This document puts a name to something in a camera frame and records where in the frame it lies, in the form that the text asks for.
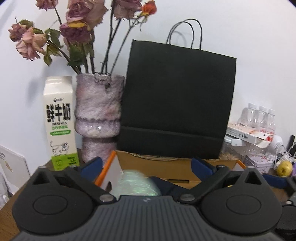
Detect iridescent plastic packet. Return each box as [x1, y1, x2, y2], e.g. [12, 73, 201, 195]
[110, 170, 161, 199]

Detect yellow green pear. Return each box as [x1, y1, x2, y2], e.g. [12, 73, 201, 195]
[276, 161, 293, 177]

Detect purple gift bag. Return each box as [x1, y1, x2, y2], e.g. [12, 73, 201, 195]
[291, 162, 296, 176]

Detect white floral tin box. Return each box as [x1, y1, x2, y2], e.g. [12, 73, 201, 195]
[244, 156, 273, 174]

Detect red orange cardboard box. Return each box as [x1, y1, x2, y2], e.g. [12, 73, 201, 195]
[95, 151, 246, 190]

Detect clear plastic food container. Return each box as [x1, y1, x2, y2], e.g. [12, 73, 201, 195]
[219, 135, 256, 162]

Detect small white desk fan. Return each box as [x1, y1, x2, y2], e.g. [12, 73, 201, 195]
[268, 135, 283, 161]

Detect white green milk carton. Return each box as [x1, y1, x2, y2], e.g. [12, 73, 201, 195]
[43, 76, 79, 171]

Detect right clear water bottle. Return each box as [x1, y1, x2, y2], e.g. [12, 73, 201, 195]
[266, 109, 276, 142]

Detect clear water bottle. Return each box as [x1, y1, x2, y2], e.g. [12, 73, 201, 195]
[237, 103, 257, 128]
[256, 106, 267, 133]
[266, 109, 276, 142]

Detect middle clear water bottle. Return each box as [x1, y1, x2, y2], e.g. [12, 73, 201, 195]
[256, 106, 267, 133]

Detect left clear water bottle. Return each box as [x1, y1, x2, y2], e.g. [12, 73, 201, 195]
[237, 103, 257, 128]

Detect black paper shopping bag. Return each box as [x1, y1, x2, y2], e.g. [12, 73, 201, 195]
[116, 19, 237, 160]

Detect dried pink rose bouquet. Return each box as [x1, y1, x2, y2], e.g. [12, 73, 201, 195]
[8, 0, 157, 75]

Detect white charging cables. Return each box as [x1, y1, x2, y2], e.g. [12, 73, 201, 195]
[273, 142, 296, 167]

